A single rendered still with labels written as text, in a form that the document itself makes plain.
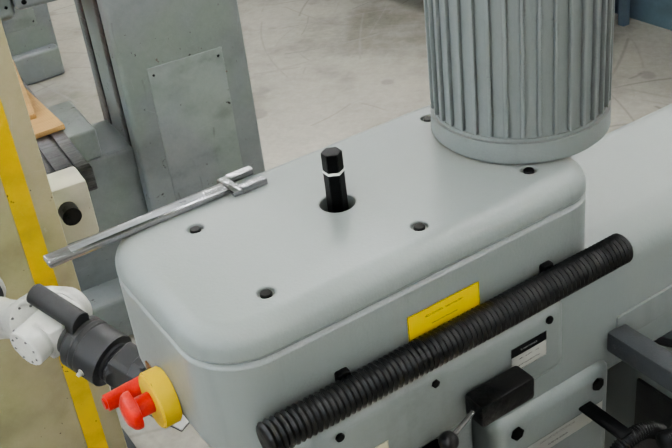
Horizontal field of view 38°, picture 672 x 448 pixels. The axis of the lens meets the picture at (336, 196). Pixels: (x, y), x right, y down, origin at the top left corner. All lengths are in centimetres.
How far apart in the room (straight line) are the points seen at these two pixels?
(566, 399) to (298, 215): 42
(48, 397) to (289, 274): 229
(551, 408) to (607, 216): 24
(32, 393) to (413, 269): 230
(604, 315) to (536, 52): 36
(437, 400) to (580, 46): 39
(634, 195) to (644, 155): 10
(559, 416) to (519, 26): 49
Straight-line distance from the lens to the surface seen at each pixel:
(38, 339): 157
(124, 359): 151
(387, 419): 103
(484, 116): 104
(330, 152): 99
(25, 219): 285
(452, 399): 108
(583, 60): 104
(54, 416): 321
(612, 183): 129
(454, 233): 96
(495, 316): 99
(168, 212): 104
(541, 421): 122
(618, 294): 122
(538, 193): 102
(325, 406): 91
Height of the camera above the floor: 241
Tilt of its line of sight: 31 degrees down
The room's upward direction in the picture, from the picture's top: 7 degrees counter-clockwise
